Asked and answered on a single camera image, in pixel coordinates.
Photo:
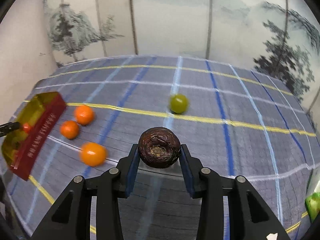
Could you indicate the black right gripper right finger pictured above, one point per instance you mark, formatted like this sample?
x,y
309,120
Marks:
x,y
249,216

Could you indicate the small orange tangerine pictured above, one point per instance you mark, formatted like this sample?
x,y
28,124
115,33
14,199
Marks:
x,y
93,154

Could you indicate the gold metal tin box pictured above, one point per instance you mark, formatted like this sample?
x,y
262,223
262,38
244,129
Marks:
x,y
25,136

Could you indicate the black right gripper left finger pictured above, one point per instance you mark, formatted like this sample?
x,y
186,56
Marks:
x,y
70,215

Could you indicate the painted folding screen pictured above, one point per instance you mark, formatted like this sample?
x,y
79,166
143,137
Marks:
x,y
278,37

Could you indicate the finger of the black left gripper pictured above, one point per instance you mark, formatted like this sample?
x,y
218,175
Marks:
x,y
5,129

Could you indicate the green lime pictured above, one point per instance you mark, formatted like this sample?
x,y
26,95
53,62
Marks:
x,y
178,103

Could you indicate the blue plaid tablecloth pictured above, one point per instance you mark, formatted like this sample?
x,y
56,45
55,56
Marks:
x,y
238,123

